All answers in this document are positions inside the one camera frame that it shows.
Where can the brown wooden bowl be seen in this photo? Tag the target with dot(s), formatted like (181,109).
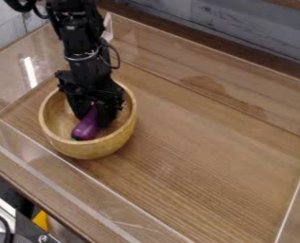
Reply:
(57,122)

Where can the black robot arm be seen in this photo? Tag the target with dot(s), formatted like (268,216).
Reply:
(77,23)

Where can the purple toy eggplant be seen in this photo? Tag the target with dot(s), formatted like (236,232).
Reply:
(87,129)

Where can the clear acrylic corner bracket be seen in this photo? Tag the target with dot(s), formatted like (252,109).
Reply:
(108,24)

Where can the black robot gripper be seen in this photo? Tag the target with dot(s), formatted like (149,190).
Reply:
(88,83)

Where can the black and yellow equipment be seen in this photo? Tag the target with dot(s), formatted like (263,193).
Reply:
(18,229)

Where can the clear acrylic tray wall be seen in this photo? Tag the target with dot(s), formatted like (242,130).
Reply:
(87,206)

